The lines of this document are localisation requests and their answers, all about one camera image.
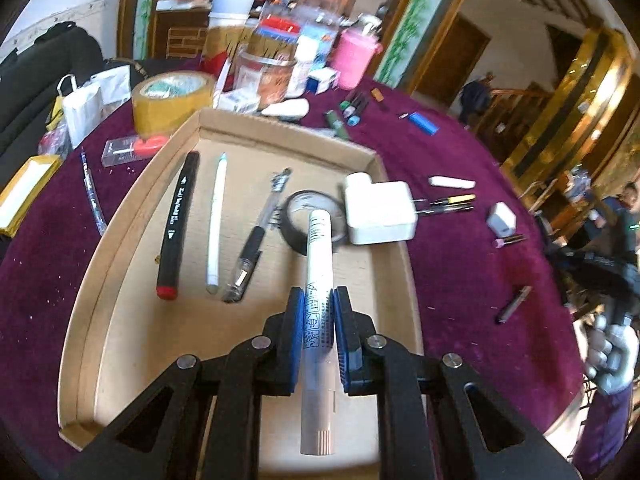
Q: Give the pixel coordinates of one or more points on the person's right hand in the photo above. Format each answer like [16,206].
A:
[612,360]

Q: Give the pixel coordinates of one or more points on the white eraser stick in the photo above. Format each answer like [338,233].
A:
[450,182]

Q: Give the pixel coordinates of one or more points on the white paper bag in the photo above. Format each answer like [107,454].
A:
[82,110]

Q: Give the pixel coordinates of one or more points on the clear blue ballpoint pen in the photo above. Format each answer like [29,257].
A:
[92,190]

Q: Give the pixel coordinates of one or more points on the yellow black pen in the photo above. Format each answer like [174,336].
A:
[457,199]

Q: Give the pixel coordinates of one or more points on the wooden staircase railing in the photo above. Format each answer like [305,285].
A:
[515,120]

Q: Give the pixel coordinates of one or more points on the yellow flat box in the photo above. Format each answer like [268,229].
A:
[27,195]

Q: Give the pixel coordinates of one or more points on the black sofa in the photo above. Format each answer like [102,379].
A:
[35,75]

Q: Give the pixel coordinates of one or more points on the clear plastic pack red item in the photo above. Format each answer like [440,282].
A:
[125,152]

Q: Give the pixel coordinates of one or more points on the golden pillar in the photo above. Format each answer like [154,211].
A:
[565,110]

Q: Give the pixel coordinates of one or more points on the tan packing tape roll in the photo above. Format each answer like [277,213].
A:
[170,100]

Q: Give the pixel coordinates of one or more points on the white oval case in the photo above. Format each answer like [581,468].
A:
[286,109]

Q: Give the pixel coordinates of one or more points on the black marker teal cap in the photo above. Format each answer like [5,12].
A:
[356,115]

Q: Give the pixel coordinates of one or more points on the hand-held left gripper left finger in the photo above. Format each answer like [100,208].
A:
[297,340]

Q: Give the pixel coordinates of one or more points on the cardboard tray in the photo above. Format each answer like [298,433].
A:
[150,360]

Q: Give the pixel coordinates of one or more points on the small white blue box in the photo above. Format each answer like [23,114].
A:
[322,80]

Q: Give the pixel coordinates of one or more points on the clear jar red lid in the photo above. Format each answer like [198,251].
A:
[267,65]

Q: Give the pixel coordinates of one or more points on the thin black pen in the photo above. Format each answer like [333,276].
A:
[450,208]

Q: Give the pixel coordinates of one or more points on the grey black small pen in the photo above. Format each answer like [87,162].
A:
[514,305]

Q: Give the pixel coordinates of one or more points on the pink cup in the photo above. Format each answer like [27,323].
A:
[355,55]

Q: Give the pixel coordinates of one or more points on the pink black small pen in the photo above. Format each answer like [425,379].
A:
[510,240]

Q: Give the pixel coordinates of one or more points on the wooden door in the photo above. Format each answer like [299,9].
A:
[455,60]

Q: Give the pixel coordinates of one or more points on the black marker red cap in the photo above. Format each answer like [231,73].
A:
[177,220]

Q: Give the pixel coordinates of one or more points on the white stylus pen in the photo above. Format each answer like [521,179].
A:
[216,220]

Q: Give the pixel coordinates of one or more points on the olive green marker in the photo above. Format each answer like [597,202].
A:
[337,125]

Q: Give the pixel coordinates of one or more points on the small white charger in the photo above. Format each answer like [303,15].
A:
[501,220]

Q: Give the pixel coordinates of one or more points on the black marker green cap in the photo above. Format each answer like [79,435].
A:
[346,105]

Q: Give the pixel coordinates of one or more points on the white plastic bucket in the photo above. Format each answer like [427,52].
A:
[230,7]

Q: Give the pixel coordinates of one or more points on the white power adapter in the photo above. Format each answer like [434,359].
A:
[380,210]

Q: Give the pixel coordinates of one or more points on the white paint marker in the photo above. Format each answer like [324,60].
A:
[319,260]

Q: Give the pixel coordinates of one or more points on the bamboo painted panel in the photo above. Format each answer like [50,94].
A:
[415,20]
[149,5]

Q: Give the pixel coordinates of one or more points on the wooden sideboard counter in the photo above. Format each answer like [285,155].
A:
[180,30]

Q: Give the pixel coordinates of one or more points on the blue rectangular case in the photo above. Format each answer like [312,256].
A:
[424,123]

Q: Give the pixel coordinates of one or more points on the clear gel pen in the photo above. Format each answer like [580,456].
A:
[252,245]

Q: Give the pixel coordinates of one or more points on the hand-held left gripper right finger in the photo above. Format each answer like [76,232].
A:
[345,340]

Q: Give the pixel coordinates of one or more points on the black tape roll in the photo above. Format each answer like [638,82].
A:
[295,235]

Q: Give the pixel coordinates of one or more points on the dark blue jacket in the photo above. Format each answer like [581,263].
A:
[476,100]

